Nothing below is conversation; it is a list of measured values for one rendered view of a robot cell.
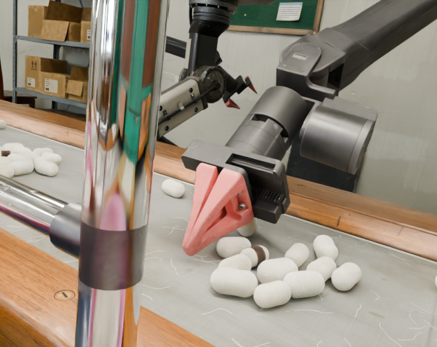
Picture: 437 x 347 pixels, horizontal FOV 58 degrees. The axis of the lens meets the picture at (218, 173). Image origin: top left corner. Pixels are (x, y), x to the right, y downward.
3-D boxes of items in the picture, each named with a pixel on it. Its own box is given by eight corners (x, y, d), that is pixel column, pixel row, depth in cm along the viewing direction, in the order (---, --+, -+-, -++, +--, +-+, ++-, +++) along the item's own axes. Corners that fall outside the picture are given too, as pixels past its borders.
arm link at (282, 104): (266, 112, 48) (266, 74, 43) (320, 129, 45) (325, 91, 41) (239, 150, 45) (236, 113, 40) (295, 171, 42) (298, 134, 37)
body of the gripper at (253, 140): (275, 176, 33) (309, 120, 37) (180, 149, 38) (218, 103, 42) (283, 219, 38) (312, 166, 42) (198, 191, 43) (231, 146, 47)
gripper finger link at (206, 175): (223, 250, 29) (278, 164, 34) (152, 221, 33) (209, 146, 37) (240, 290, 34) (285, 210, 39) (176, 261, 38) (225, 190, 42)
